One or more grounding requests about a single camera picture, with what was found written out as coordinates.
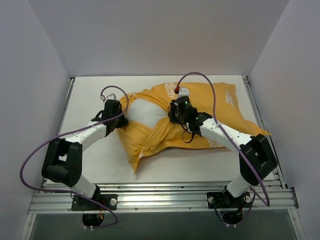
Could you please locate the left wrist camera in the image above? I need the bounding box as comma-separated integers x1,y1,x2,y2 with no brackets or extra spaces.
99,93,117,102

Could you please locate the aluminium left side rail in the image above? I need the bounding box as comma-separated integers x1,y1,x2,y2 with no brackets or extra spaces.
39,77,76,187

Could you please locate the white pillow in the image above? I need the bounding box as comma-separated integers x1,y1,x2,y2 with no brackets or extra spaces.
126,99,167,129

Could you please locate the aluminium front rail frame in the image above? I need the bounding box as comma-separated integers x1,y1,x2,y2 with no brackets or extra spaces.
20,176,306,240

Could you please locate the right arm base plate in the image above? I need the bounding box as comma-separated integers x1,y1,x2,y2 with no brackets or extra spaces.
206,191,252,209

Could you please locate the yellow pillowcase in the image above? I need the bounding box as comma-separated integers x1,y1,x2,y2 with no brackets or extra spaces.
116,82,269,172

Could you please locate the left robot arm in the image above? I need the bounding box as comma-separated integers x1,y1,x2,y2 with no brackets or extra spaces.
41,99,128,210

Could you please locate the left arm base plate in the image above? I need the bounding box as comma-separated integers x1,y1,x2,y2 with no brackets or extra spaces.
71,193,118,211

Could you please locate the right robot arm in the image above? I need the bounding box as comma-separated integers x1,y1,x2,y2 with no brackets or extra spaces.
168,96,278,207

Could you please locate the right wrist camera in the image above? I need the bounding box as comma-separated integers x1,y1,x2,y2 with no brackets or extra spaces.
174,86,190,98

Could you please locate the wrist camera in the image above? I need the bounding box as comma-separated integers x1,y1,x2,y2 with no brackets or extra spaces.
99,93,117,102
174,86,190,98

